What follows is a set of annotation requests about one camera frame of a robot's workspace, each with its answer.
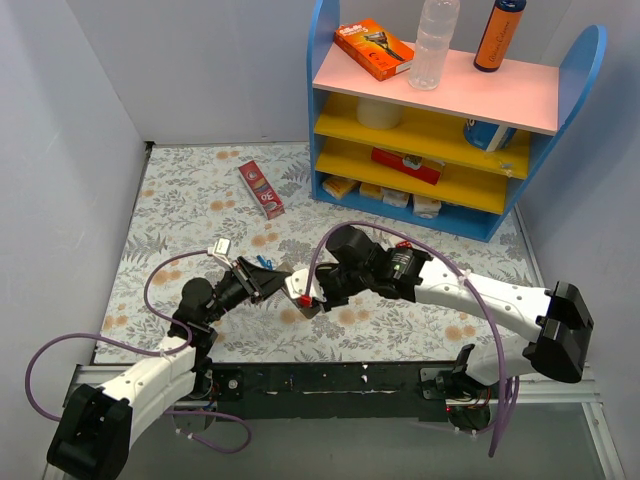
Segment grey remote control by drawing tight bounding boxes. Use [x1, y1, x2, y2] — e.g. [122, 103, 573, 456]
[277, 259, 321, 320]

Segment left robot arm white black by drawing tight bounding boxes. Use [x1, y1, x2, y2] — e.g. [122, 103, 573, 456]
[47, 257, 289, 479]

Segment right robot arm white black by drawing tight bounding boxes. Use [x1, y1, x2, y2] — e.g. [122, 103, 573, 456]
[314, 225, 594, 398]

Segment blue clip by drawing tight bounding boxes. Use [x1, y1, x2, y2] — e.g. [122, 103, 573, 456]
[256, 255, 274, 270]

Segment white pack right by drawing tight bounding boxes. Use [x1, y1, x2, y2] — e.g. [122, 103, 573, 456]
[413, 195, 442, 219]

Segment yellow white pack middle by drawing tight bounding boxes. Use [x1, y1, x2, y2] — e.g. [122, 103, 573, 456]
[359, 183, 410, 208]

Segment red toothpaste box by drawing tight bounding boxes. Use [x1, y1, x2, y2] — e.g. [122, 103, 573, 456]
[238, 161, 285, 220]

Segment yellow soap pack left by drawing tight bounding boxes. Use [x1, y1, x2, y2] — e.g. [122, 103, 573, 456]
[322, 175, 359, 200]

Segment floral table mat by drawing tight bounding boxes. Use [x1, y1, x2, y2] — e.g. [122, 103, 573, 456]
[94, 143, 539, 364]

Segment black base bar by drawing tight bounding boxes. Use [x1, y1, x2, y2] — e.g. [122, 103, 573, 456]
[155, 360, 511, 424]

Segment red box on shelf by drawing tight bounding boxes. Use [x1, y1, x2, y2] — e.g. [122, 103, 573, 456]
[371, 148, 445, 185]

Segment blue shelf unit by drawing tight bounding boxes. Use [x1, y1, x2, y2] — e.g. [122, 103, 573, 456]
[306, 1, 607, 242]

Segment white paper roll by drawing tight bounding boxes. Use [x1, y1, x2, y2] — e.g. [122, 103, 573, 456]
[356, 97, 404, 130]

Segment blue white can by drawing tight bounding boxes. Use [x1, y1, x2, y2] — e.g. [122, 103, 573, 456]
[463, 119, 517, 152]

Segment orange razor box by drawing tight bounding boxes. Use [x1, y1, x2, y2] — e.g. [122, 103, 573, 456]
[334, 18, 414, 81]

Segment clear plastic bottle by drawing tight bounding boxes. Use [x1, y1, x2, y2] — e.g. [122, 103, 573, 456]
[408, 0, 460, 91]

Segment orange cylindrical bottle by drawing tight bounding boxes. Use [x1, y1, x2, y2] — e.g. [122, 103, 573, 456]
[473, 0, 527, 72]

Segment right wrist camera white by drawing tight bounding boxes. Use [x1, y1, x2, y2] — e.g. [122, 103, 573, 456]
[285, 268, 314, 308]

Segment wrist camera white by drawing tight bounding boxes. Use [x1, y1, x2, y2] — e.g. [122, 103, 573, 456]
[285, 268, 314, 308]
[206, 238, 232, 270]

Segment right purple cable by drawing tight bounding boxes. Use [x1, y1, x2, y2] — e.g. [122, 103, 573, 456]
[305, 222, 521, 459]

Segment purple cable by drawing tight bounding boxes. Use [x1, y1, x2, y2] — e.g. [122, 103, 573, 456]
[24, 249, 253, 455]
[305, 222, 521, 459]

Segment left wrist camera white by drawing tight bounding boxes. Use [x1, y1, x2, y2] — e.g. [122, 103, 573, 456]
[206, 238, 232, 270]

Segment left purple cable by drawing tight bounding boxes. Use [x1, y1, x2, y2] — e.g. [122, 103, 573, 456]
[24, 249, 253, 455]

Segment aluminium rail frame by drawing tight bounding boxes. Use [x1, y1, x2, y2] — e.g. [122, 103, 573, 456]
[42, 362, 626, 480]

